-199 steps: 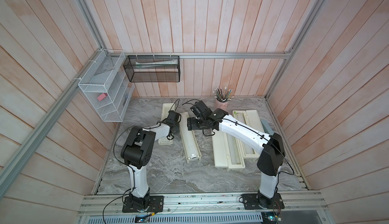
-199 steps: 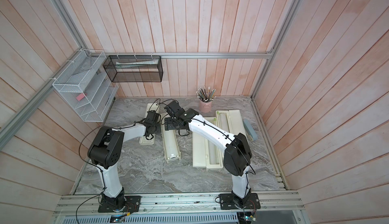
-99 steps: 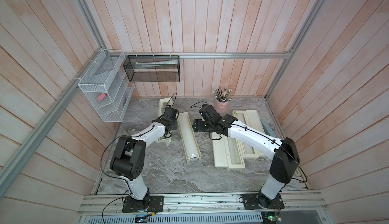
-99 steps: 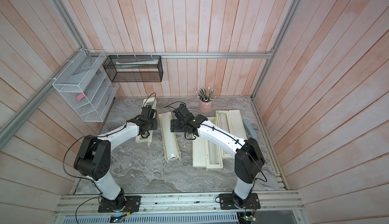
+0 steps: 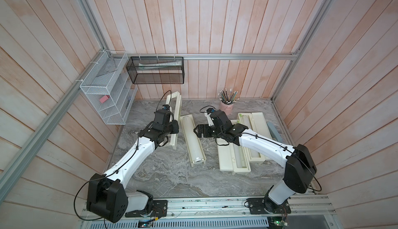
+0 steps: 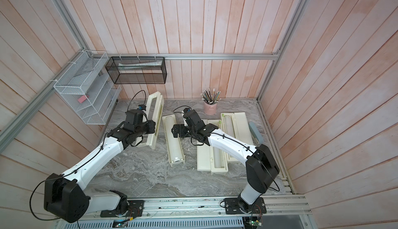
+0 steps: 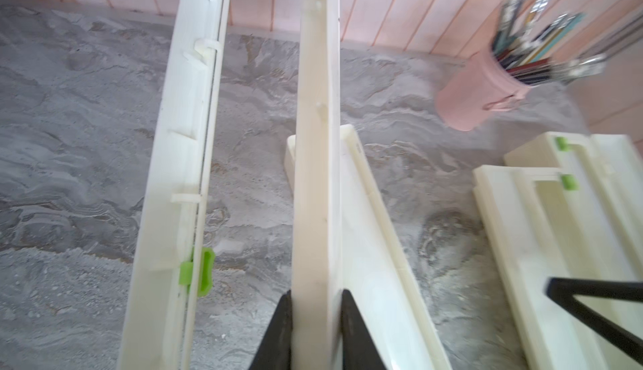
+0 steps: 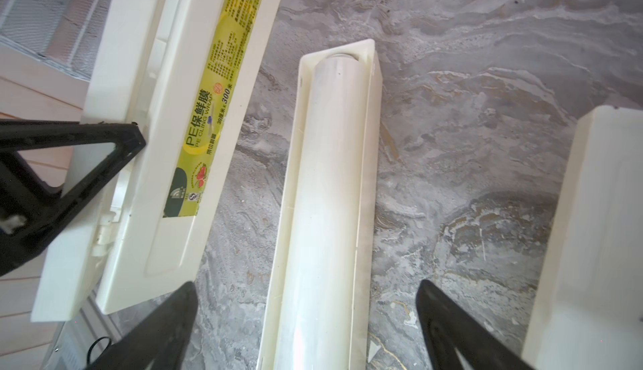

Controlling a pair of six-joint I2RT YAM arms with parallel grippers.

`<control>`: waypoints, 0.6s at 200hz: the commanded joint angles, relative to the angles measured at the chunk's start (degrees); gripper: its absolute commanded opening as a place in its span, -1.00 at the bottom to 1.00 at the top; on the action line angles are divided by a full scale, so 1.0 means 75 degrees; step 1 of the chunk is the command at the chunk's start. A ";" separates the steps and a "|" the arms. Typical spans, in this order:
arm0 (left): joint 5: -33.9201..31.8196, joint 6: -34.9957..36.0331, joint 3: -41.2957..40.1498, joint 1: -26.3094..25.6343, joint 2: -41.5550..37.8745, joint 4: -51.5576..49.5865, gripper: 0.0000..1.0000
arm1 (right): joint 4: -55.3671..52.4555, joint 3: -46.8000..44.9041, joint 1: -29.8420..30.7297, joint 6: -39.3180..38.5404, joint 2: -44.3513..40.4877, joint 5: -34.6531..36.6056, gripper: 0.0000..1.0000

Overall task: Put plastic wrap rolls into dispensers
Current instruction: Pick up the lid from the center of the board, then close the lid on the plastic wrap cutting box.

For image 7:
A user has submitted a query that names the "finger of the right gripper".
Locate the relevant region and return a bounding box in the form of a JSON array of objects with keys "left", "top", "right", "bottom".
[{"left": 546, "top": 277, "right": 642, "bottom": 365}]

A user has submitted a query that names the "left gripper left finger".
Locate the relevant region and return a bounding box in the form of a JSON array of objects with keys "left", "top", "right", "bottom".
[{"left": 249, "top": 291, "right": 293, "bottom": 370}]

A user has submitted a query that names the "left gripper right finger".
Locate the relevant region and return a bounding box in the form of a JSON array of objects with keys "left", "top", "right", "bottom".
[{"left": 341, "top": 289, "right": 386, "bottom": 370}]

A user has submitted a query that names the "cream dispenser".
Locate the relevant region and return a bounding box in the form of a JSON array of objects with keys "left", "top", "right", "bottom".
[
  {"left": 474, "top": 165, "right": 641, "bottom": 369},
  {"left": 283, "top": 123, "right": 453, "bottom": 370}
]

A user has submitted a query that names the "dispenser lid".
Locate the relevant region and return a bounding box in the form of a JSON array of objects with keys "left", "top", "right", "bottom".
[{"left": 291, "top": 0, "right": 342, "bottom": 369}]

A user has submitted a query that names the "pink pencil cup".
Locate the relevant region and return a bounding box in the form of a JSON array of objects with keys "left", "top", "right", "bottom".
[{"left": 435, "top": 46, "right": 532, "bottom": 132}]

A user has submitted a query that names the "bundle of pencils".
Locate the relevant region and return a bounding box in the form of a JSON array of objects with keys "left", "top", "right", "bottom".
[{"left": 491, "top": 0, "right": 607, "bottom": 86}]

